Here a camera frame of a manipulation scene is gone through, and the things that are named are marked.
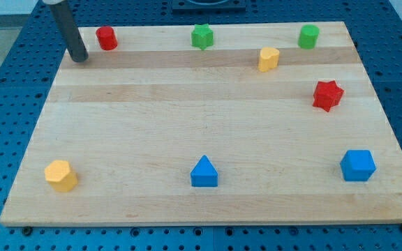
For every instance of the wooden board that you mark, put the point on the wooden board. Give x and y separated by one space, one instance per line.
134 121

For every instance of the yellow heart block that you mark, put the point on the yellow heart block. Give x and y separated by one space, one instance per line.
268 59

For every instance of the red cylinder block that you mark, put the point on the red cylinder block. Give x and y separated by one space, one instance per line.
106 38

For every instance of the green star block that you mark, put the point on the green star block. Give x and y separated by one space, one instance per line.
202 36

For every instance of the blue cube block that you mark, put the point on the blue cube block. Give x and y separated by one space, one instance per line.
357 165

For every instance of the green cylinder block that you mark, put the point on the green cylinder block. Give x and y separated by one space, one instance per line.
308 36

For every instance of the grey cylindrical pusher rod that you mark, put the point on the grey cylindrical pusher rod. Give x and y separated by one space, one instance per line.
65 22

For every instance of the yellow hexagon block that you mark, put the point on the yellow hexagon block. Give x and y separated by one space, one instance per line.
61 176

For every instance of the red star block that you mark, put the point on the red star block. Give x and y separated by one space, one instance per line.
327 95

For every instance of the blue triangle block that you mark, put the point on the blue triangle block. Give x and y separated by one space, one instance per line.
204 174

